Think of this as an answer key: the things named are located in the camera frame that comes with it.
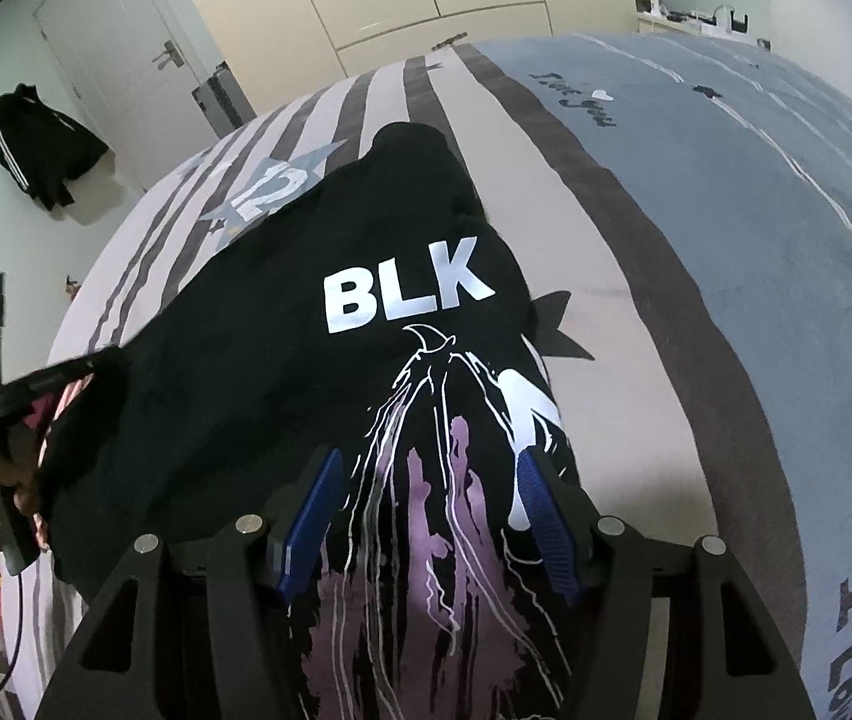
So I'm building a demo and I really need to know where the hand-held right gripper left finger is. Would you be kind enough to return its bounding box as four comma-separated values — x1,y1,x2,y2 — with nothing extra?
36,448,344,720

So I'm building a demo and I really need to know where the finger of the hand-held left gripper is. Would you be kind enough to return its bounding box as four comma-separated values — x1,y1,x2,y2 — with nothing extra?
28,352,131,407

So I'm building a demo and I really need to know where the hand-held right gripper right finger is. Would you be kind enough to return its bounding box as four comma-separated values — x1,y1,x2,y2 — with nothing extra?
516,448,817,720

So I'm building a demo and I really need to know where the black printed t-shirt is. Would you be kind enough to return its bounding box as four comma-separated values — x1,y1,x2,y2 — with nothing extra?
40,122,584,720

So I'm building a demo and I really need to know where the black jacket with white stripes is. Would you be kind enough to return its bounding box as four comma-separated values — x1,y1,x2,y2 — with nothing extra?
0,82,108,211

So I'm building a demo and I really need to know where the striped and blue bed sheet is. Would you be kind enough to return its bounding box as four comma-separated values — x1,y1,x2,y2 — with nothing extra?
0,30,852,720

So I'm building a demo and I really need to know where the white door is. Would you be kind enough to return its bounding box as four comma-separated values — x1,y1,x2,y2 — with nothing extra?
32,0,247,196

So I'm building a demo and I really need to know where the grey suitcase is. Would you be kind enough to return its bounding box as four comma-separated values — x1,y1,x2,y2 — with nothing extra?
192,67,258,128

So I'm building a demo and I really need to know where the black cable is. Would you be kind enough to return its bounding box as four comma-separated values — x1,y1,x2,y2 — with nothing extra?
0,574,29,698

